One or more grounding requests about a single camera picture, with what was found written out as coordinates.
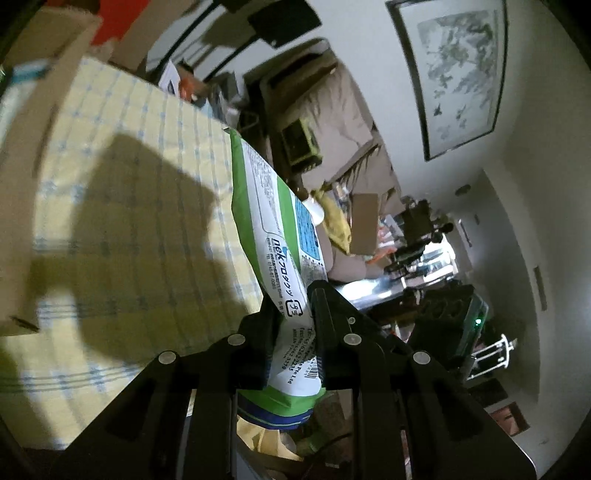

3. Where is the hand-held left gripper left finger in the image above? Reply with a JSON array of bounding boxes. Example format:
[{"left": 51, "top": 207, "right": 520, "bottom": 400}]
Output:
[{"left": 51, "top": 300, "right": 280, "bottom": 480}]

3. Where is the large beige pillow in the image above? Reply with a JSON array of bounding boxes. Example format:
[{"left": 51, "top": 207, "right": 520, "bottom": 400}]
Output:
[{"left": 305, "top": 65, "right": 375, "bottom": 185}]

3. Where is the flat brown cardboard piece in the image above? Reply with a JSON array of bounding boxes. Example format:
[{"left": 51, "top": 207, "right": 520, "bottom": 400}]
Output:
[{"left": 349, "top": 191, "right": 382, "bottom": 257}]

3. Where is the framed ink painting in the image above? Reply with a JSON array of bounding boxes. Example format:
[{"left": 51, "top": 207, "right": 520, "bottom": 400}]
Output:
[{"left": 385, "top": 0, "right": 509, "bottom": 161}]

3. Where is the yellow plastic bag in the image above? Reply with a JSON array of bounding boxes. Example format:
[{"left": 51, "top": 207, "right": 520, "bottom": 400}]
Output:
[{"left": 238, "top": 413, "right": 296, "bottom": 462}]

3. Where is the white rounded device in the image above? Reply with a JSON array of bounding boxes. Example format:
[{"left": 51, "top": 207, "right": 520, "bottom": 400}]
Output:
[{"left": 302, "top": 196, "right": 326, "bottom": 227}]

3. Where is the brown cardboard box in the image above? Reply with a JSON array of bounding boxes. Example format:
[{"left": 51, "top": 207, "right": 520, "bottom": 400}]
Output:
[{"left": 0, "top": 0, "right": 102, "bottom": 337}]

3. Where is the yellow checked tablecloth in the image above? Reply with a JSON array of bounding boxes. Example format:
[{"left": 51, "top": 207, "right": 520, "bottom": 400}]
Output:
[{"left": 0, "top": 55, "right": 278, "bottom": 407}]

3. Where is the white metal stand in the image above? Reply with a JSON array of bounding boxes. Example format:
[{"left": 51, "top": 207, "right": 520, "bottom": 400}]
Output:
[{"left": 466, "top": 335, "right": 515, "bottom": 381}]

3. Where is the brown sofa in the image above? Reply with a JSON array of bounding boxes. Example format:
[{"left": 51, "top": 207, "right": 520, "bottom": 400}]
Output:
[{"left": 245, "top": 39, "right": 402, "bottom": 284}]

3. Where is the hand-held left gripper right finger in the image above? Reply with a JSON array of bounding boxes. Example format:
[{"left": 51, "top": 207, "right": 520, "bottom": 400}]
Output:
[{"left": 307, "top": 281, "right": 536, "bottom": 480}]

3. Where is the black speaker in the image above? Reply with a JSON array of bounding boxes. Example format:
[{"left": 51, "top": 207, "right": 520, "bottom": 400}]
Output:
[{"left": 247, "top": 0, "right": 322, "bottom": 42}]

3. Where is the yellow cloth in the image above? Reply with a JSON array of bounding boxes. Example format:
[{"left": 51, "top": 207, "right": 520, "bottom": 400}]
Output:
[{"left": 314, "top": 191, "right": 354, "bottom": 254}]

